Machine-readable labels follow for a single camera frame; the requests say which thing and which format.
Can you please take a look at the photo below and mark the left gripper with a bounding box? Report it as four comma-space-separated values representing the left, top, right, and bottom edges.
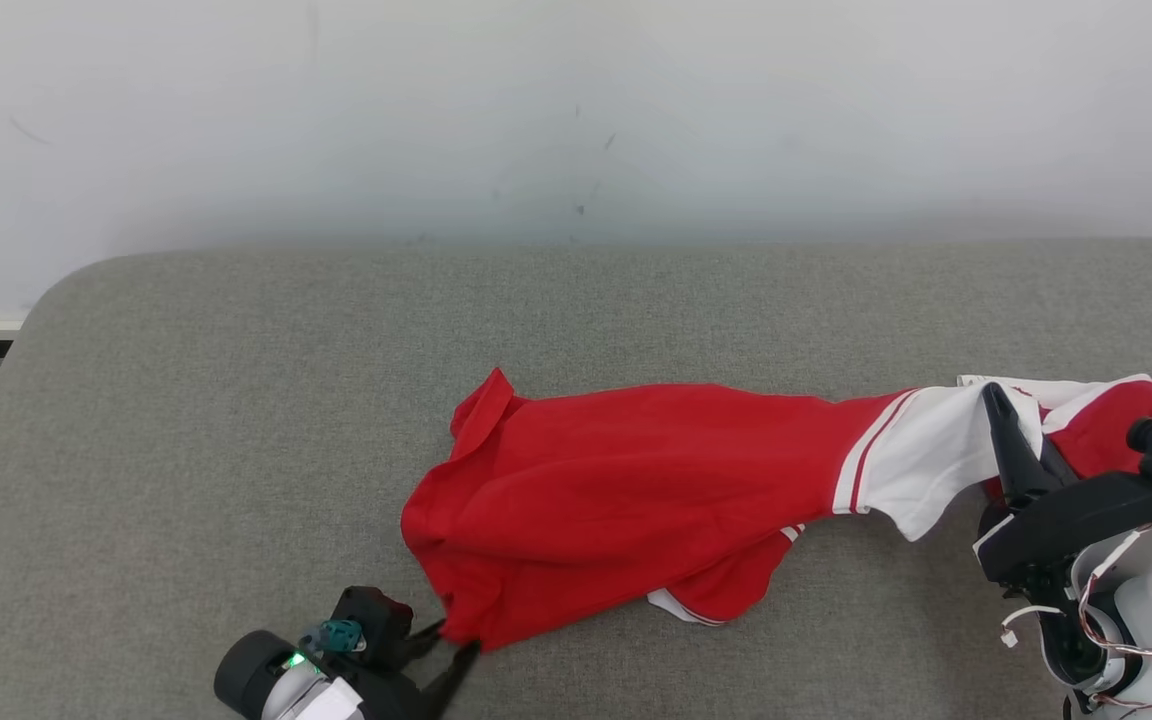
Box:
356, 620, 483, 720

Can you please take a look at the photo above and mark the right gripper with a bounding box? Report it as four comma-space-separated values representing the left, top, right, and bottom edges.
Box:
973, 383, 1152, 593

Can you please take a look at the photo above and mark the red Bulls jersey shirt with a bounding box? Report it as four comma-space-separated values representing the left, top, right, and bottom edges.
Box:
401, 368, 1152, 654

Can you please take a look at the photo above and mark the white paper label tag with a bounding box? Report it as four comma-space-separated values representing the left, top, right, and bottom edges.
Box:
294, 680, 364, 720

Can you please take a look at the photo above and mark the left teal cable connector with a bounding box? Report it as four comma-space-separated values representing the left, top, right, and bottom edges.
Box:
298, 619, 366, 654

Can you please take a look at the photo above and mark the white red wire bundle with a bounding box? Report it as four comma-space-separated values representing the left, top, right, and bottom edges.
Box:
999, 525, 1152, 720

